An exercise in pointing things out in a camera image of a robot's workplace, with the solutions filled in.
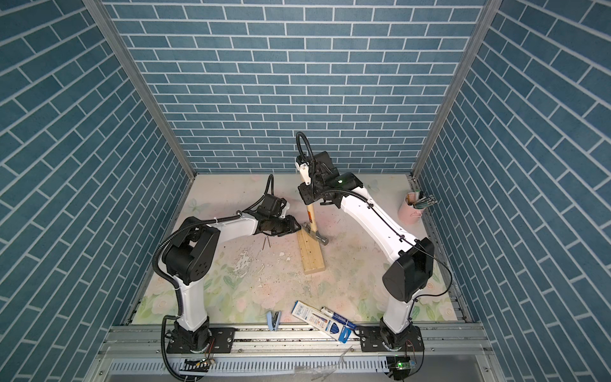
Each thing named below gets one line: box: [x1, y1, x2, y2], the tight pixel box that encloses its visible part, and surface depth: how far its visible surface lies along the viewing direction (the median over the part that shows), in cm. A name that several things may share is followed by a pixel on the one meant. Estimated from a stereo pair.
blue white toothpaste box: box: [291, 300, 353, 344], surface depth 78 cm
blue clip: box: [266, 310, 282, 332], surface depth 78 cm
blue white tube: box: [320, 306, 358, 330], surface depth 79 cm
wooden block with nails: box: [296, 228, 326, 275], surface depth 91 cm
